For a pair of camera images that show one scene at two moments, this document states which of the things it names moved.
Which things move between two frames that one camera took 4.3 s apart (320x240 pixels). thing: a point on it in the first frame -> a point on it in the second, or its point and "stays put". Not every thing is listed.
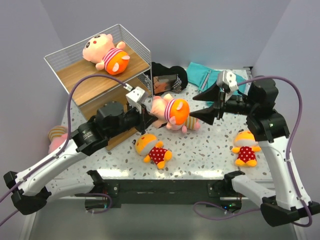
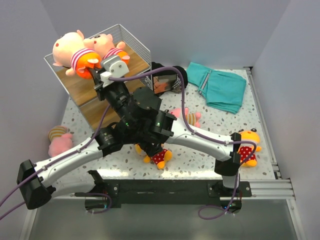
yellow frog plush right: (247, 147) stays put
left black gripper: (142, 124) -> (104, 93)
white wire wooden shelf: (88, 85) stays put
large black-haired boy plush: (100, 49) stays put
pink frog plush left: (57, 135) stays put
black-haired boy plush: (166, 109) -> (73, 51)
